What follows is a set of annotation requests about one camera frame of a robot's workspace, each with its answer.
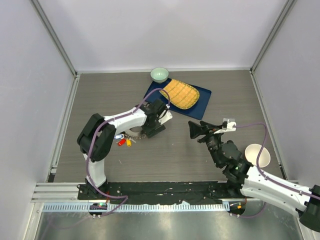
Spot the slotted white cable duct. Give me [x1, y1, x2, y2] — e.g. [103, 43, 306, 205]
[42, 201, 230, 213]

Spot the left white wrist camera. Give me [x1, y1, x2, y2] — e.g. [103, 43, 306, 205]
[158, 110, 173, 125]

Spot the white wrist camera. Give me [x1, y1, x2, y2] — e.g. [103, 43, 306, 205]
[217, 118, 237, 133]
[158, 110, 173, 125]

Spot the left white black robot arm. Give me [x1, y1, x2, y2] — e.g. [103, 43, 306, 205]
[76, 99, 173, 200]

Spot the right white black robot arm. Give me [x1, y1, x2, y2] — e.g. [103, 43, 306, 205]
[188, 118, 320, 232]

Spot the dark blue tray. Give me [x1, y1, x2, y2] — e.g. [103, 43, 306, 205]
[144, 78, 212, 120]

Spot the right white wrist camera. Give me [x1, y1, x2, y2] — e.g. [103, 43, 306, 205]
[217, 118, 237, 133]

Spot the light green ceramic bowl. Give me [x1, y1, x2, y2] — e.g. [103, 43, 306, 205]
[150, 67, 169, 84]

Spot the yellow woven bamboo mat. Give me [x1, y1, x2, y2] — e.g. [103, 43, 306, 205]
[159, 79, 200, 110]

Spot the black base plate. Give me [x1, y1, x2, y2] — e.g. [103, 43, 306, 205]
[77, 181, 245, 205]

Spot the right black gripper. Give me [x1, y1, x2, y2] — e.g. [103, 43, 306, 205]
[188, 121, 225, 167]

